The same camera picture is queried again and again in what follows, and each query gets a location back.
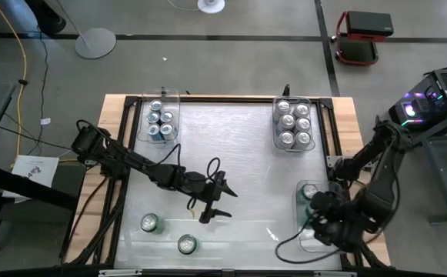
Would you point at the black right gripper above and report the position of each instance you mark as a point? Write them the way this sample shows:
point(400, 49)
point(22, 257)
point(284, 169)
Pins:
point(348, 227)

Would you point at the red and black step stool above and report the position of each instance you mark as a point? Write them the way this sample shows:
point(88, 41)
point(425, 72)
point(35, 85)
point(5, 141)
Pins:
point(357, 50)

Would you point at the black metal stand frame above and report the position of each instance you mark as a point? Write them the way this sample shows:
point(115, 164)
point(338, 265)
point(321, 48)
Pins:
point(23, 186)

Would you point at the clear plastic bin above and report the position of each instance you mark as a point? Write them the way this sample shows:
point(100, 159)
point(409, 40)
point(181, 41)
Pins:
point(304, 238)
point(175, 138)
point(281, 148)

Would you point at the black bar with silver brackets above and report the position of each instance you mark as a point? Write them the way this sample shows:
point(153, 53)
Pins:
point(400, 274)

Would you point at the white round fan base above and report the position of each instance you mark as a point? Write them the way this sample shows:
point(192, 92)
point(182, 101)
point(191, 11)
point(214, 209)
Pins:
point(211, 4)

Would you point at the small white floor label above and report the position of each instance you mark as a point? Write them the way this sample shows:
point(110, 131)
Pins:
point(45, 121)

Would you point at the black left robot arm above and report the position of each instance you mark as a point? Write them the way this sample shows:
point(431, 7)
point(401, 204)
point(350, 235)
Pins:
point(131, 159)

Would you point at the person's leg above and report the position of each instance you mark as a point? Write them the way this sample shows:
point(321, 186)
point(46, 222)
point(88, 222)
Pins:
point(15, 9)

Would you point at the white printed paper sheet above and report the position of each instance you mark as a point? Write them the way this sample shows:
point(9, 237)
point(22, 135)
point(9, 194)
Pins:
point(34, 169)

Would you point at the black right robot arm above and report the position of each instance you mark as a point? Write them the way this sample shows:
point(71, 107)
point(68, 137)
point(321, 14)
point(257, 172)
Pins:
point(384, 173)

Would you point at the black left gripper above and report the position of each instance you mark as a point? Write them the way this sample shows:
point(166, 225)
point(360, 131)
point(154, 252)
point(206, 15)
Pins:
point(204, 187)

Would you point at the black aluminium table frame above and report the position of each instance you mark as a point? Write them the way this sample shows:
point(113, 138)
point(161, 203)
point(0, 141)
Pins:
point(227, 99)

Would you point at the white glossy table sheet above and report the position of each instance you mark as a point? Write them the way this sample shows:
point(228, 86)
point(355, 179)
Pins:
point(246, 146)

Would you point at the gray round floor stand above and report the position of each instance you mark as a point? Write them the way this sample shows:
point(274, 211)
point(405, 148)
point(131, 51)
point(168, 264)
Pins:
point(95, 43)

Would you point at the small black frame clamp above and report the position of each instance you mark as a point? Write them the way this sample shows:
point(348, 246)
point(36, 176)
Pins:
point(163, 91)
point(286, 89)

